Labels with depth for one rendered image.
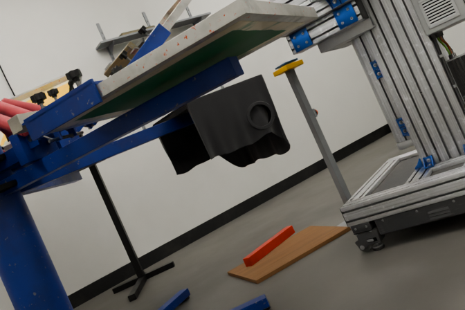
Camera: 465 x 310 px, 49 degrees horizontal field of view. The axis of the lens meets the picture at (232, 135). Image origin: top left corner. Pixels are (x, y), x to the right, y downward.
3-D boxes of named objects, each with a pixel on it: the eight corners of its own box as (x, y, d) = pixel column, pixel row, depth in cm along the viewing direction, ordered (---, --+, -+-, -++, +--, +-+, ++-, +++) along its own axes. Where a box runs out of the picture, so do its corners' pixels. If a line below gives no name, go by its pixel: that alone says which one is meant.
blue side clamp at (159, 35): (167, 37, 237) (155, 27, 236) (171, 32, 233) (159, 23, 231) (133, 84, 224) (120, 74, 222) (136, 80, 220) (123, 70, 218)
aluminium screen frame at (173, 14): (171, 15, 305) (167, 11, 304) (216, -34, 256) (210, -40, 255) (98, 115, 270) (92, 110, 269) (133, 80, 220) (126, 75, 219)
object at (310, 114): (356, 214, 300) (289, 66, 301) (383, 210, 282) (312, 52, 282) (331, 231, 289) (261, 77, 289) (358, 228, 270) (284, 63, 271)
